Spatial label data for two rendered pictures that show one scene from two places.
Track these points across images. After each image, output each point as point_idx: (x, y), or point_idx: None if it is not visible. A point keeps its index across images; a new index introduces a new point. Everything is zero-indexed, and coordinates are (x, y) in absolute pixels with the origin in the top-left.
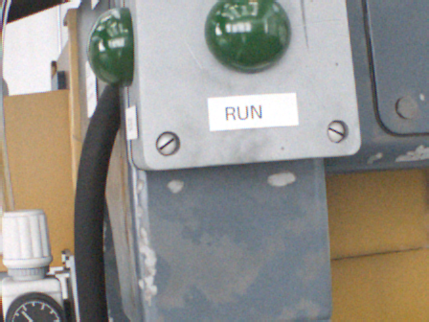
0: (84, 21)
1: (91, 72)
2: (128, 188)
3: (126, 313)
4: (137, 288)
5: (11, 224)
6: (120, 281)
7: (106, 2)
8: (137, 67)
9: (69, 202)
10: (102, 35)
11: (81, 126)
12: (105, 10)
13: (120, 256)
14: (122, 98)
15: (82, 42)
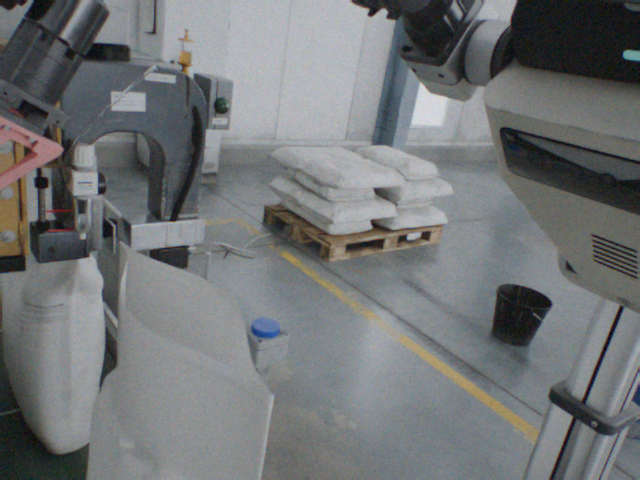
0: (107, 75)
1: (132, 97)
2: (204, 133)
3: (174, 162)
4: (202, 153)
5: (91, 150)
6: (168, 155)
7: (182, 86)
8: (230, 111)
9: None
10: (229, 105)
11: (69, 109)
12: (179, 88)
13: (174, 149)
14: (204, 114)
15: (94, 80)
